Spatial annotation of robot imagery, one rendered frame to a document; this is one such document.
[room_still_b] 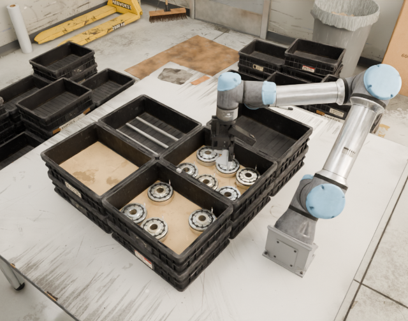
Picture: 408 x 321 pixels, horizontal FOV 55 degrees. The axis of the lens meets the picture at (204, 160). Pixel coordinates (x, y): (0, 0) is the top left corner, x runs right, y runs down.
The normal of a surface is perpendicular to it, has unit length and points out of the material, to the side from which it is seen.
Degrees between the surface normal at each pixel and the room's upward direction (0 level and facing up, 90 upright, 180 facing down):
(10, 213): 0
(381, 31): 90
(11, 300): 0
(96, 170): 0
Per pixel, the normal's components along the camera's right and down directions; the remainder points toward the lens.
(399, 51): -0.55, 0.37
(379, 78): 0.04, -0.10
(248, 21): -0.58, 0.55
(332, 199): -0.07, 0.14
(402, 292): 0.00, -0.73
